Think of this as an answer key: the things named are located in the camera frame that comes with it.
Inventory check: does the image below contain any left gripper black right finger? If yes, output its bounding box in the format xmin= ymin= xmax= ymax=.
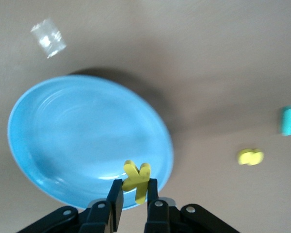
xmin=144 ymin=178 xmax=182 ymax=233

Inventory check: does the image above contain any yellow foam letter k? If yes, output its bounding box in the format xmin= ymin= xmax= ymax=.
xmin=122 ymin=160 xmax=151 ymax=204

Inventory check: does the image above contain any brown table cover mat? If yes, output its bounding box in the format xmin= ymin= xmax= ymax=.
xmin=0 ymin=0 xmax=291 ymax=233

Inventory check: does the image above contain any yellow foam letter s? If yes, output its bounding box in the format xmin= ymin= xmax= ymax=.
xmin=237 ymin=148 xmax=264 ymax=166

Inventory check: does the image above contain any teal foam letter y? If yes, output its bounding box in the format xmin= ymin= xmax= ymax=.
xmin=278 ymin=105 xmax=291 ymax=136

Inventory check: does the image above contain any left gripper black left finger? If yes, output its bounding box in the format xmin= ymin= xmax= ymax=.
xmin=79 ymin=178 xmax=125 ymax=233

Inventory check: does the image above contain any blue round plate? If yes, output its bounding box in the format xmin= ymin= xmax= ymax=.
xmin=8 ymin=75 xmax=174 ymax=211

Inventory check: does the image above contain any small square tape patch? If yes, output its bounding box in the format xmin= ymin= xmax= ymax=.
xmin=30 ymin=18 xmax=66 ymax=59

